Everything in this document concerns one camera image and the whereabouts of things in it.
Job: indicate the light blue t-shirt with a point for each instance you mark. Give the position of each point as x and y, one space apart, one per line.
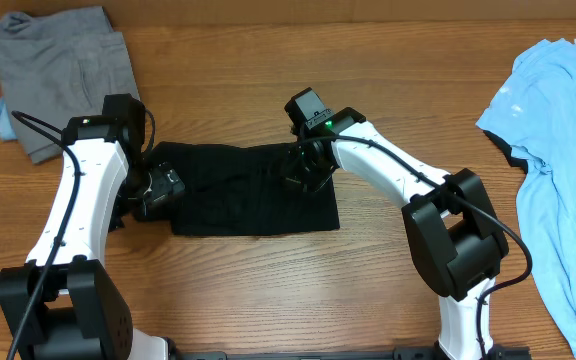
532 119

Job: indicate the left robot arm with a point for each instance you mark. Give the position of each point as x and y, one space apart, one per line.
61 303

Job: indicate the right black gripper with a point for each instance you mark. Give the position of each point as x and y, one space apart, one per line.
290 173

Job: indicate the blue cloth under trousers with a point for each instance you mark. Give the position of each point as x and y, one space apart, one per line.
7 132

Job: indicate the black t-shirt with logo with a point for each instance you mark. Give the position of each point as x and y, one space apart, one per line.
233 191

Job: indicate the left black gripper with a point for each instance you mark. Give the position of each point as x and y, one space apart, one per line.
167 183

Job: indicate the folded grey trousers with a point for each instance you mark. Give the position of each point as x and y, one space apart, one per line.
62 66

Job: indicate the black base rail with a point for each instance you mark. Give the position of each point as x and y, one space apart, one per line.
401 353

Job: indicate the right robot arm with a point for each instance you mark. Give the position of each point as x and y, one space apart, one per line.
449 220

